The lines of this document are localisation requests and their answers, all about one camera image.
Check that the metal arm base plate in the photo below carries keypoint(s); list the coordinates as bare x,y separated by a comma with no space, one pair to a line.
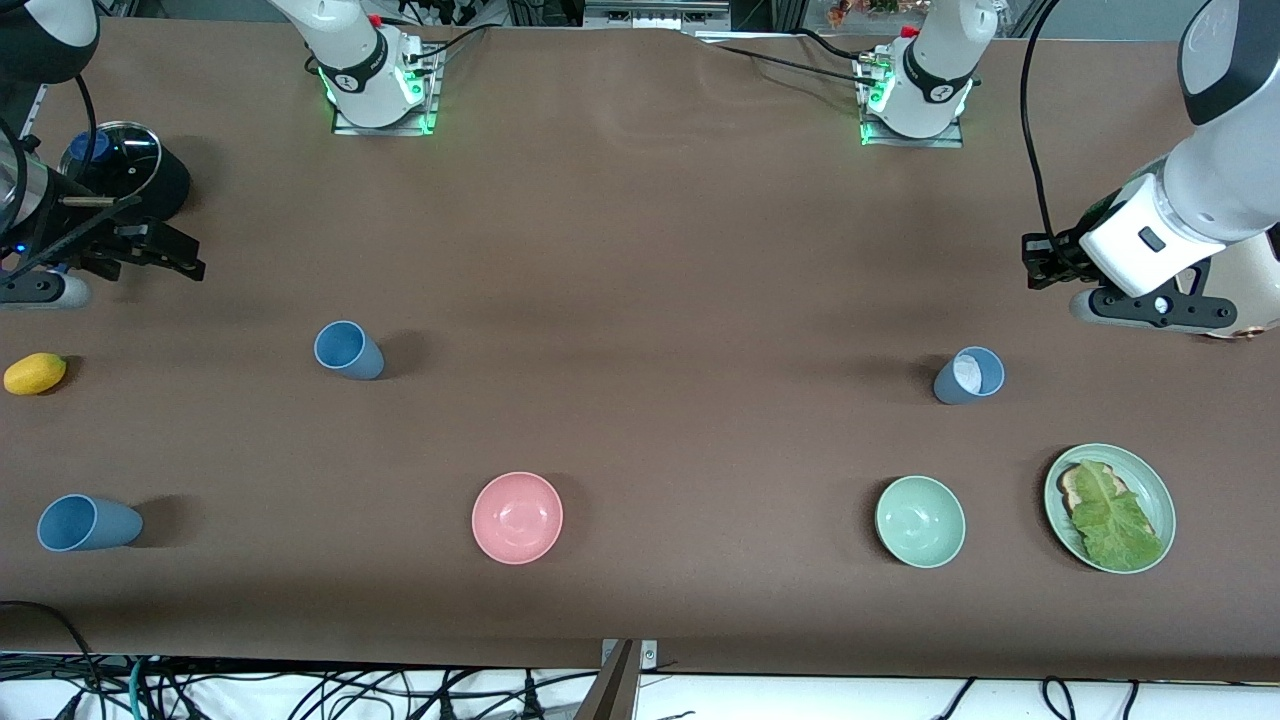
950,140
385,128

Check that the brown table leg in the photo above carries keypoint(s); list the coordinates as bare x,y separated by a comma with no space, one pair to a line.
612,690

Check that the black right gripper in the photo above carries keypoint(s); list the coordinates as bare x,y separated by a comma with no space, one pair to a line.
92,246

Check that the cream toaster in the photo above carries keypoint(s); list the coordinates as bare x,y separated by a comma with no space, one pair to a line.
1250,290

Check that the yellow lemon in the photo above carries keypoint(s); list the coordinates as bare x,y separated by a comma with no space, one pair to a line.
34,373

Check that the light green bowl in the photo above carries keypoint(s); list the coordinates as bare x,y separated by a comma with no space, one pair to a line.
920,521

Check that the toast bread slice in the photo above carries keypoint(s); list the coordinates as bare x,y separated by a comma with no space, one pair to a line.
1070,490

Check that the aluminium frame profile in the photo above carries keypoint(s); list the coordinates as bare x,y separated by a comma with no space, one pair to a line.
655,12

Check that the light green plate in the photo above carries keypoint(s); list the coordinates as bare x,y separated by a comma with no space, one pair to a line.
1155,490

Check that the aluminium table edge rail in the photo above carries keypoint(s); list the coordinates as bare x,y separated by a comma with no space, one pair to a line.
35,115

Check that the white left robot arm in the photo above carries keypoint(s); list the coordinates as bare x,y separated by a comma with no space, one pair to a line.
1220,170

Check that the pink bowl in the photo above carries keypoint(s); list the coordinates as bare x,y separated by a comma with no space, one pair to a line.
517,518

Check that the metal table bracket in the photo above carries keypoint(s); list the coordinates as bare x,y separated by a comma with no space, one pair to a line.
648,655

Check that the glass lid blue knob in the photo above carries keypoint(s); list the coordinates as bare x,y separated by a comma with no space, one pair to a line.
125,160

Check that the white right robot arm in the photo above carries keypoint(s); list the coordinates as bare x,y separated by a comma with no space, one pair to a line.
350,60

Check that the green lettuce leaf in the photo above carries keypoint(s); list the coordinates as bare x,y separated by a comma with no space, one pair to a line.
1115,520

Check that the blue plastic cup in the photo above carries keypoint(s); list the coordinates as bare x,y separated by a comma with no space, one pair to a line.
88,523
348,350
968,376

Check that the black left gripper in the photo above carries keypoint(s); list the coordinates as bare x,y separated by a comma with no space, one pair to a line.
1062,255

